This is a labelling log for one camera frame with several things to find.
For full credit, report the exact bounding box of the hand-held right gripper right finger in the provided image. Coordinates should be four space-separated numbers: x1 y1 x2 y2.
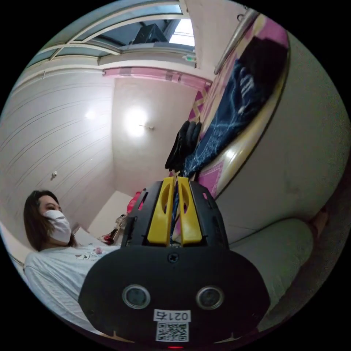
178 177 203 245

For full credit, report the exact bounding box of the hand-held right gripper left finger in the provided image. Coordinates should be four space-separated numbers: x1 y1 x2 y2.
147 177 175 245

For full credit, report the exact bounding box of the blue long sleeve shirt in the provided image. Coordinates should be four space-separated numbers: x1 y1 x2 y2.
170 59 271 245

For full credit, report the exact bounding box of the pile of clothes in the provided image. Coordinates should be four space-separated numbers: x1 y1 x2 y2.
103 189 147 245

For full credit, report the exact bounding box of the person's body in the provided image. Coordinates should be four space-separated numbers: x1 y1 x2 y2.
23 189 330 337

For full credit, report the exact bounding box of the bed with pink patterned quilt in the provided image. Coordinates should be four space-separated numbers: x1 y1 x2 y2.
167 12 292 199

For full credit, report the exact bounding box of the black garment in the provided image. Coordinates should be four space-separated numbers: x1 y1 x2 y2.
238 35 289 112

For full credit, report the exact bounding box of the window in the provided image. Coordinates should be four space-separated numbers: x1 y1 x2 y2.
26 0 199 69

